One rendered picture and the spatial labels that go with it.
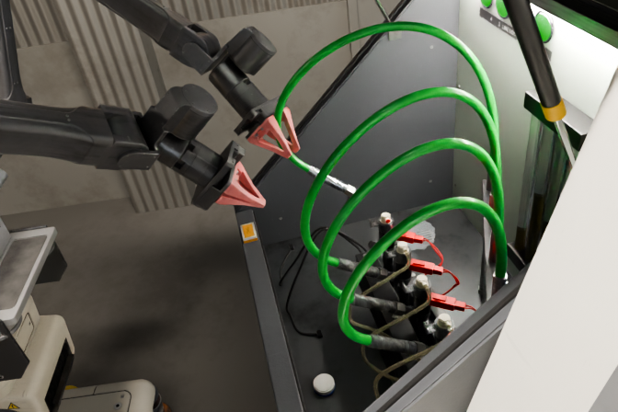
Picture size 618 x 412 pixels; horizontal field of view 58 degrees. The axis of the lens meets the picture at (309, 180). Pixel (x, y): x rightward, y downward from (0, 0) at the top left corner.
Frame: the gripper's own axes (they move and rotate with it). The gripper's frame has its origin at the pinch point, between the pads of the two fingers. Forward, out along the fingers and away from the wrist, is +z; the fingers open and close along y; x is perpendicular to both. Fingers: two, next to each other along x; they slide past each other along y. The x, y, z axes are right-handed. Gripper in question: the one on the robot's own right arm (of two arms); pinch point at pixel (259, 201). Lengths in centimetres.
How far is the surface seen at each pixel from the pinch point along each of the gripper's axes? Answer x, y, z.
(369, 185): -11.7, 19.6, 4.8
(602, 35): -1, 50, 17
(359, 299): -12.4, 3.3, 17.5
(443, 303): -11.1, 9.9, 28.8
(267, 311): -0.6, -19.8, 15.7
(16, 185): 162, -191, -46
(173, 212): 151, -143, 26
